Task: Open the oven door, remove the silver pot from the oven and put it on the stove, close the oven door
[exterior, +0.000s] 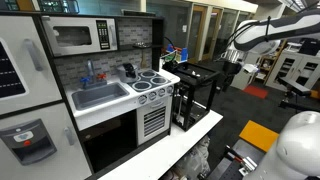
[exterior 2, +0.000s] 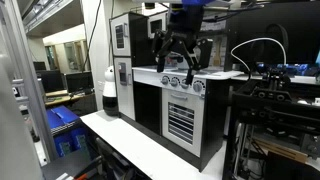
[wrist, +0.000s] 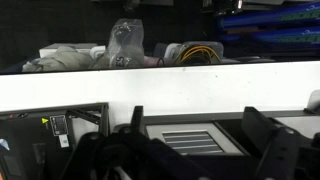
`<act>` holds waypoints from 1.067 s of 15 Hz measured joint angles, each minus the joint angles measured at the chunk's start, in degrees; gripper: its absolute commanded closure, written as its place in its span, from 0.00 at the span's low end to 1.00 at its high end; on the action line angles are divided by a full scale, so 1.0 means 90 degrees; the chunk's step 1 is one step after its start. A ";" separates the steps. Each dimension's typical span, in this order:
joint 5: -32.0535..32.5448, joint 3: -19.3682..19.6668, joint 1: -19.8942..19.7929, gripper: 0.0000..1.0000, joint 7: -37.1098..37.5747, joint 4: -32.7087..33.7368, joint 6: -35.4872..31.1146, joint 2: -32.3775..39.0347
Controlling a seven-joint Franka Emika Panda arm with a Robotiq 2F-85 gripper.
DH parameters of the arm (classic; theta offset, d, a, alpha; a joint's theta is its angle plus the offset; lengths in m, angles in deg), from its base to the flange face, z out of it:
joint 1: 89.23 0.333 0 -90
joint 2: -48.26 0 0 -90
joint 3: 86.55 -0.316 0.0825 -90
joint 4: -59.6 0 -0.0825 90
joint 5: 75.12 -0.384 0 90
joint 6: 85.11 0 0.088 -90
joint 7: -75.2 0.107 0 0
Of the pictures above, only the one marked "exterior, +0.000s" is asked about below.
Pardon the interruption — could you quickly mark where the white cabinet with glass doors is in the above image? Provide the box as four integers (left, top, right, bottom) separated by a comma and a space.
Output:
265, 49, 320, 93

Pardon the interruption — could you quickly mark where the red floor mat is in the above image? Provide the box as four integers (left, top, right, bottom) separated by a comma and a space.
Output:
242, 84, 269, 100

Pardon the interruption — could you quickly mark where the silver dish on shelf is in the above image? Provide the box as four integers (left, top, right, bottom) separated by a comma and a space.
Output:
133, 41, 153, 49

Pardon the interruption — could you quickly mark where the white toy kitchen unit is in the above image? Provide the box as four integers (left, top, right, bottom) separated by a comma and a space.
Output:
0, 9, 181, 180

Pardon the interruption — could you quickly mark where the black bag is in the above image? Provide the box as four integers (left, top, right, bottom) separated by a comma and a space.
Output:
298, 38, 320, 57

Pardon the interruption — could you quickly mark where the wooden bookshelf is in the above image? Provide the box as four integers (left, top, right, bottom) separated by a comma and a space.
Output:
254, 41, 286, 83

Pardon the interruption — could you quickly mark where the black bar on kitchen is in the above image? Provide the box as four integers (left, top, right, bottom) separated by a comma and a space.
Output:
120, 9, 157, 18

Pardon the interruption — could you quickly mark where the wooden spatula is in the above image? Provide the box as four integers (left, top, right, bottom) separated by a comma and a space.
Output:
140, 49, 149, 69

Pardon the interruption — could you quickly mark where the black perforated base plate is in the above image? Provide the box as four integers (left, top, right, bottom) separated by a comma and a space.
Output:
206, 138, 268, 180

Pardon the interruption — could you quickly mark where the white fridge door with window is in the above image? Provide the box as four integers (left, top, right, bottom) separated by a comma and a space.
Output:
0, 14, 63, 116

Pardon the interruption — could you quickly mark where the grey pot with black lid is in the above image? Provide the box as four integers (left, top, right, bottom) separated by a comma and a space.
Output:
116, 62, 139, 84

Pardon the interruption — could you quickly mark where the black bench stand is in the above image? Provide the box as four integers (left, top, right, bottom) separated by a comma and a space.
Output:
277, 76, 320, 113

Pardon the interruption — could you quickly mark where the white oven door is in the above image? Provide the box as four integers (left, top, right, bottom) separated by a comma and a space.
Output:
135, 96, 174, 147

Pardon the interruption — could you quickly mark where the white toy microwave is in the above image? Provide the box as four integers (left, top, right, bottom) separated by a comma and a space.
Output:
41, 15, 119, 57

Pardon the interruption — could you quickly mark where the grey toy sink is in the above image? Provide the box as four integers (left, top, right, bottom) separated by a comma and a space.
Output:
70, 82, 130, 111

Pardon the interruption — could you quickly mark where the white fridge door with dispenser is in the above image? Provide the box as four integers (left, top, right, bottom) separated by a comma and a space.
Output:
0, 101, 93, 180

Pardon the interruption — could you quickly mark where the clear plastic bag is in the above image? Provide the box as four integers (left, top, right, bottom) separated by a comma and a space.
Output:
173, 134, 212, 180

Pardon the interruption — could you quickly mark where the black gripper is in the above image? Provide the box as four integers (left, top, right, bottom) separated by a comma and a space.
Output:
222, 61, 243, 76

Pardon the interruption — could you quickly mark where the silver metal clamp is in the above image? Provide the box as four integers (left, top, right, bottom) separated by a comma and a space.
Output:
238, 155, 258, 177

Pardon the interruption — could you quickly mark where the grey toy faucet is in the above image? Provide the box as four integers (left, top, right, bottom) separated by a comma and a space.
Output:
81, 59, 108, 90

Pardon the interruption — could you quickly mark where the yellow floor mat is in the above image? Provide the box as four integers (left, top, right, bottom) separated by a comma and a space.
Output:
238, 119, 280, 153

